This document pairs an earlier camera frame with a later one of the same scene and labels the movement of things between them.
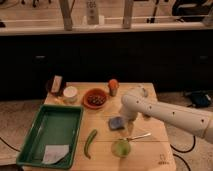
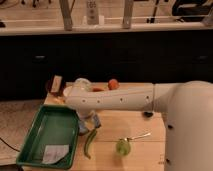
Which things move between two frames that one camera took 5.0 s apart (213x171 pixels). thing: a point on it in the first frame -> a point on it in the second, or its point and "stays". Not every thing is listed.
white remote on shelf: x=92 y=12 stays
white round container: x=70 y=94 stays
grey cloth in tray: x=55 y=153 stays
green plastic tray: x=55 y=125 stays
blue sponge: x=116 y=123 -> x=85 y=126
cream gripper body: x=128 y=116 -> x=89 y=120
